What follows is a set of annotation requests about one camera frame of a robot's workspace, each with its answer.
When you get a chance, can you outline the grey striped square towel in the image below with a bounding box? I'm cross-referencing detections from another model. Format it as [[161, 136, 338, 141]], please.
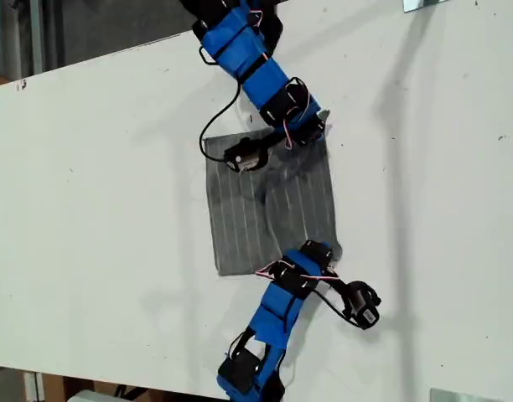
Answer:
[[202, 126, 346, 278]]

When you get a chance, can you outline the white table leg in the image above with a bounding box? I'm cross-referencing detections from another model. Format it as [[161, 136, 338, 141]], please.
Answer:
[[23, 370, 46, 402]]

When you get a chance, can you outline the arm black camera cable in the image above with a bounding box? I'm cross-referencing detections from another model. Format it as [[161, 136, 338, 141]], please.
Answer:
[[312, 291, 355, 324], [198, 80, 243, 162]]

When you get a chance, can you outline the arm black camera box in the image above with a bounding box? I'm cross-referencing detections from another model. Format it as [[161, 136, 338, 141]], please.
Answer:
[[342, 281, 384, 332], [222, 139, 270, 173]]

